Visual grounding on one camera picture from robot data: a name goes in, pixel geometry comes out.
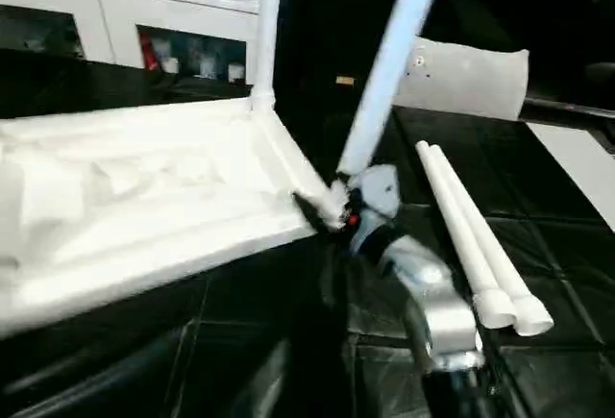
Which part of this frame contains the white plastic table leg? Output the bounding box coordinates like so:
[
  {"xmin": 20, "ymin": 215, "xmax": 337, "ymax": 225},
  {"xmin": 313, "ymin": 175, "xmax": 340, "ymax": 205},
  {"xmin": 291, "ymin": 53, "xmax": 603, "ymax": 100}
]
[
  {"xmin": 429, "ymin": 144, "xmax": 555, "ymax": 338},
  {"xmin": 414, "ymin": 140, "xmax": 519, "ymax": 332},
  {"xmin": 330, "ymin": 0, "xmax": 452, "ymax": 228},
  {"xmin": 248, "ymin": 0, "xmax": 283, "ymax": 112}
]

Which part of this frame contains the white plastic table top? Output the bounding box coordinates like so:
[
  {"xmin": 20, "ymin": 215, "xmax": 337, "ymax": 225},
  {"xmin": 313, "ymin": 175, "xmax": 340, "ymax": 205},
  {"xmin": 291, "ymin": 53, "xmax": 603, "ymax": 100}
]
[{"xmin": 0, "ymin": 94, "xmax": 351, "ymax": 343}]

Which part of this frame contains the black table mat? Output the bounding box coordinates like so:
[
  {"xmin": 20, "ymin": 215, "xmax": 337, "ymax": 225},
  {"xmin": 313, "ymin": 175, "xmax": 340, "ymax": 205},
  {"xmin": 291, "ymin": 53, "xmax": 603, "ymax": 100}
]
[{"xmin": 0, "ymin": 46, "xmax": 615, "ymax": 418}]

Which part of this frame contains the black cabinet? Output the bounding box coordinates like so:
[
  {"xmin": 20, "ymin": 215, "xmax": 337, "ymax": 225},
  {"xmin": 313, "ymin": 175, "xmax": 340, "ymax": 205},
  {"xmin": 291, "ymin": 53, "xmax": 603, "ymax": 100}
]
[{"xmin": 278, "ymin": 0, "xmax": 424, "ymax": 102}]

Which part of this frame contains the white flat board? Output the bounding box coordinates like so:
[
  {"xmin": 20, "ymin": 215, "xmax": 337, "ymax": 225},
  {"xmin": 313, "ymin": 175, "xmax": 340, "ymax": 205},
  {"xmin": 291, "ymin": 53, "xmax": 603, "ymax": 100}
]
[{"xmin": 525, "ymin": 120, "xmax": 615, "ymax": 235}]

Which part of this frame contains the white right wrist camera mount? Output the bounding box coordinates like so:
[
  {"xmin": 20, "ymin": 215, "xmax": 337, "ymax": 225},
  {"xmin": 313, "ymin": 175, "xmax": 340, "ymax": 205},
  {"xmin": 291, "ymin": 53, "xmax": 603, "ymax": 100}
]
[{"xmin": 352, "ymin": 161, "xmax": 404, "ymax": 228}]

